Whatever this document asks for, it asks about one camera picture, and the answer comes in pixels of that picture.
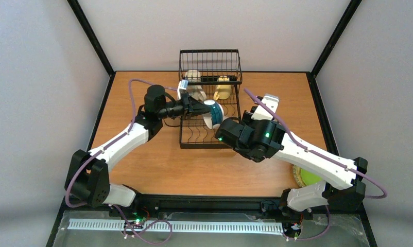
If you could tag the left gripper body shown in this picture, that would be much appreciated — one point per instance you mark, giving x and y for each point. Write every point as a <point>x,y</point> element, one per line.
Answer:
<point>187,106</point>

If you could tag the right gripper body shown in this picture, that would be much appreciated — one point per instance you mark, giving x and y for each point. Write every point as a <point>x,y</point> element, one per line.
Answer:
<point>227,133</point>

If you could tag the dark teal spotted bowl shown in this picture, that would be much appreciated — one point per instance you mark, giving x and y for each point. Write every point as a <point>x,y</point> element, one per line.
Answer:
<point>215,116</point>

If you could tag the white floral mug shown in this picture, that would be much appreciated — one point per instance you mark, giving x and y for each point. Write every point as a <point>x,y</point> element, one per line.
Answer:
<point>196,91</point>

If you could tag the yellow mug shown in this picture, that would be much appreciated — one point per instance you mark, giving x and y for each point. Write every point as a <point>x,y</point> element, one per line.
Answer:
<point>222,91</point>

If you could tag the black wire dish rack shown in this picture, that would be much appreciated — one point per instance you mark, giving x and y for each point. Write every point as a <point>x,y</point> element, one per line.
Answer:
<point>211,63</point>

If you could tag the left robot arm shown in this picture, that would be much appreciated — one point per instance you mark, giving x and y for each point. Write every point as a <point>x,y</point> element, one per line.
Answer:
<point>87,181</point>

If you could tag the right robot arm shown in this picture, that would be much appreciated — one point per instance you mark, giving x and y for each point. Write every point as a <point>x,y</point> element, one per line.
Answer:
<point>258,137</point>

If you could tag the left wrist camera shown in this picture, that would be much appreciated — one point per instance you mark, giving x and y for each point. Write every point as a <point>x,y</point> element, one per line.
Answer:
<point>182,89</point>

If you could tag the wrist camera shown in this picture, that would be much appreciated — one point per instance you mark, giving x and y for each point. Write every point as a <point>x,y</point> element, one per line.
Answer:
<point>182,89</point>
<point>269,104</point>

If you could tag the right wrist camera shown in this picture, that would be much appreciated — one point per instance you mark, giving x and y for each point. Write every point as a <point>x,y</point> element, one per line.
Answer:
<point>269,104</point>

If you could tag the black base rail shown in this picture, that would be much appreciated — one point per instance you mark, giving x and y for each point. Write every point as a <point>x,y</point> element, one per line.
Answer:
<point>157,206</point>

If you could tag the white slotted cable duct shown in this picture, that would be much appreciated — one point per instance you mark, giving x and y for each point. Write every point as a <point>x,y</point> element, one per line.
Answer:
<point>182,226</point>

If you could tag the black enclosure frame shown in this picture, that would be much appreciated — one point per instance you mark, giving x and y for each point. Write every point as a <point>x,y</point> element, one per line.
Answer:
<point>311,76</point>

